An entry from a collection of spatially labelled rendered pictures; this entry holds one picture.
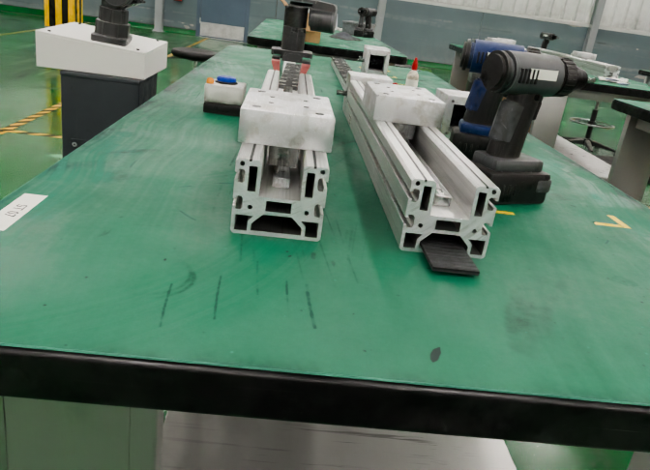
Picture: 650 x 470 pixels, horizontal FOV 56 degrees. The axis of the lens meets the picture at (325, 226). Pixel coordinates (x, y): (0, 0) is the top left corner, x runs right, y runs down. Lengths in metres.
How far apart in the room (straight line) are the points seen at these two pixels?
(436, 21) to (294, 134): 12.04
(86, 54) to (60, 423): 1.19
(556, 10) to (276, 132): 12.76
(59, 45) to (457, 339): 1.37
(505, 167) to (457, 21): 11.90
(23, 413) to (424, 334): 0.37
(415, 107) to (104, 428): 0.64
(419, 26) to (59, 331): 12.30
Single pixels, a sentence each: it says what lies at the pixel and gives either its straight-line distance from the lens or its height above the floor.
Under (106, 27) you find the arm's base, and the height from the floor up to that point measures 0.89.
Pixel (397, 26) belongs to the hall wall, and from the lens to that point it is 12.59.
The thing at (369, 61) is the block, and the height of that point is 0.83.
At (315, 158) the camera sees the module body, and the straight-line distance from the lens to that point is 0.69.
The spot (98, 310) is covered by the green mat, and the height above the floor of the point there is 0.78.
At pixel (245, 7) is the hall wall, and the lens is 12.48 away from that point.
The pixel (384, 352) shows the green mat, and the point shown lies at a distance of 0.49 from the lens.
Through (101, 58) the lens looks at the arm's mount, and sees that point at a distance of 1.67.
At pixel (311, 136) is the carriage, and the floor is 0.88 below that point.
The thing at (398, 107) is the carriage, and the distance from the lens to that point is 0.98.
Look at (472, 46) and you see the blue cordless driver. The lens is 1.19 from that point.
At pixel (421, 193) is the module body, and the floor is 0.85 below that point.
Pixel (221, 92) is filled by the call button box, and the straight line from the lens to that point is 1.29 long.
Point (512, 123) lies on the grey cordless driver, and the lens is 0.94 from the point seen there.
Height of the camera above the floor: 1.03
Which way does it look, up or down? 20 degrees down
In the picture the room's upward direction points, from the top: 8 degrees clockwise
